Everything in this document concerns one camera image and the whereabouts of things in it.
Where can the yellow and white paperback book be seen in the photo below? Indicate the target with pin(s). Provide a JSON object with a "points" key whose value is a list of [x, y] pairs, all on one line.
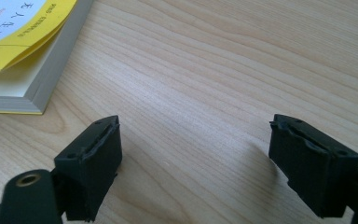
{"points": [[28, 62]]}

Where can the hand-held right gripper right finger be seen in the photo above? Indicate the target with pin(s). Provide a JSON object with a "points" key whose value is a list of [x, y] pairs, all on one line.
{"points": [[310, 174]]}

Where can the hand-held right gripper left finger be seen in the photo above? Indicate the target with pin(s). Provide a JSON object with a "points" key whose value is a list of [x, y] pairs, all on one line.
{"points": [[90, 168]]}

